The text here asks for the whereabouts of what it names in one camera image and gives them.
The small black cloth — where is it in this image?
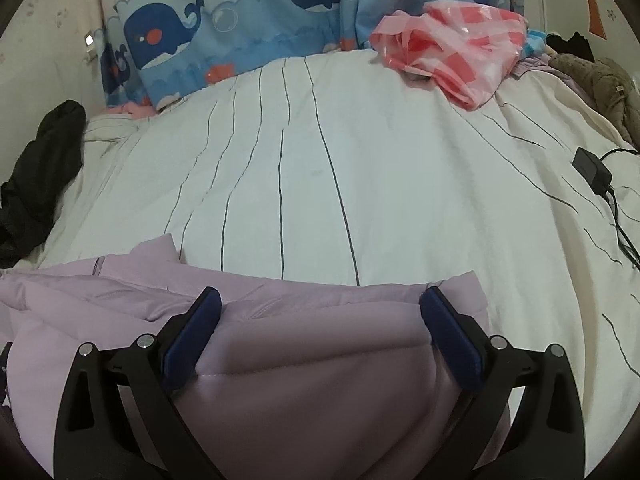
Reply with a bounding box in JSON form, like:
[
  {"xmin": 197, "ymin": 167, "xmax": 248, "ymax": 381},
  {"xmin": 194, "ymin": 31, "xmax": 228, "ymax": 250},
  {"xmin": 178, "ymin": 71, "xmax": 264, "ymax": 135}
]
[{"xmin": 545, "ymin": 32, "xmax": 593, "ymax": 61}]

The pink checkered cloth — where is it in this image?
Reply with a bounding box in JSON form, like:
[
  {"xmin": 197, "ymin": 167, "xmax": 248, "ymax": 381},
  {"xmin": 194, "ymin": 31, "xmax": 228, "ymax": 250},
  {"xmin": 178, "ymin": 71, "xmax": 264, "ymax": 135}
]
[{"xmin": 369, "ymin": 1, "xmax": 530, "ymax": 111}]

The blue whale print curtain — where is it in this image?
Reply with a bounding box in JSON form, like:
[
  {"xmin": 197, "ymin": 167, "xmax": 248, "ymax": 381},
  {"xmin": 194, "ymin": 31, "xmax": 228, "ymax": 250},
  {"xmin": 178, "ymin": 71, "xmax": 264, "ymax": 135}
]
[
  {"xmin": 339, "ymin": 0, "xmax": 526, "ymax": 53},
  {"xmin": 100, "ymin": 0, "xmax": 346, "ymax": 113}
]

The black cable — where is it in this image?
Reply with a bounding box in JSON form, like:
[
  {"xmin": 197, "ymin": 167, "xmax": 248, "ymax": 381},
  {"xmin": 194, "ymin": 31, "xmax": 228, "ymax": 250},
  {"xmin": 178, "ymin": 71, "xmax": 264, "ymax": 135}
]
[{"xmin": 597, "ymin": 147, "xmax": 640, "ymax": 268}]

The black power adapter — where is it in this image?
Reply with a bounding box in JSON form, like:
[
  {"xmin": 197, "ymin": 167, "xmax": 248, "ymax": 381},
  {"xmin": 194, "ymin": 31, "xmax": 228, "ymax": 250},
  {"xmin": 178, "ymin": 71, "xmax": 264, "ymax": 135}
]
[{"xmin": 572, "ymin": 147, "xmax": 613, "ymax": 195}]

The light blue cloth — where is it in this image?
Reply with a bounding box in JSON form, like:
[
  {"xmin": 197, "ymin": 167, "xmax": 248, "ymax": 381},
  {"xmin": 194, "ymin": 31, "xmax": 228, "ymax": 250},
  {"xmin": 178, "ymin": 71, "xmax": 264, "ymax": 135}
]
[{"xmin": 524, "ymin": 29, "xmax": 550, "ymax": 56}]

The white striped bed sheet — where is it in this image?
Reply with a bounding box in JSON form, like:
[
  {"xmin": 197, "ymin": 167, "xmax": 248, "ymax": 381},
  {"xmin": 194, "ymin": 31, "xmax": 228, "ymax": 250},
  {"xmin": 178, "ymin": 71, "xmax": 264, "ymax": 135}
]
[{"xmin": 0, "ymin": 47, "xmax": 640, "ymax": 480}]

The olive brown garment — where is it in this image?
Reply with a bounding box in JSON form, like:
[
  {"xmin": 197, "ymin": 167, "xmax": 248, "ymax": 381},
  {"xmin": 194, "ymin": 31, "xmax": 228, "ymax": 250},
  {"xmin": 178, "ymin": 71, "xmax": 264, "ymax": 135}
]
[{"xmin": 547, "ymin": 52, "xmax": 640, "ymax": 146}]

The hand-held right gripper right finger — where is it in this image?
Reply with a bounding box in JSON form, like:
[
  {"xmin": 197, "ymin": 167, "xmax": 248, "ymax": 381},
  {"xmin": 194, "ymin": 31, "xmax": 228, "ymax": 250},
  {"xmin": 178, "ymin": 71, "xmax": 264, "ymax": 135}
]
[{"xmin": 419, "ymin": 286, "xmax": 587, "ymax": 480}]

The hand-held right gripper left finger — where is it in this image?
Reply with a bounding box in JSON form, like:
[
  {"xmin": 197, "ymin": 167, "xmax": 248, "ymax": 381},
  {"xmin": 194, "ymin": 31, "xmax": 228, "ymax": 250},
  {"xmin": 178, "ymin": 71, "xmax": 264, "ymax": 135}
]
[{"xmin": 52, "ymin": 286, "xmax": 223, "ymax": 480}]

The black garment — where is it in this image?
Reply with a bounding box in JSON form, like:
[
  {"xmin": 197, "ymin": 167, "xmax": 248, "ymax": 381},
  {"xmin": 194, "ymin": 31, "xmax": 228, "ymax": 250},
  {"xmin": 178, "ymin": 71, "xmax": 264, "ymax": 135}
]
[{"xmin": 0, "ymin": 100, "xmax": 87, "ymax": 270}]

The lilac purple jacket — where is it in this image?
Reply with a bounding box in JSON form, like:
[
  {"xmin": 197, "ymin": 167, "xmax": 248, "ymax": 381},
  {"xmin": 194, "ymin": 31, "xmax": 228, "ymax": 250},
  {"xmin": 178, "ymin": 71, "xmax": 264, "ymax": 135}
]
[{"xmin": 0, "ymin": 234, "xmax": 513, "ymax": 480}]

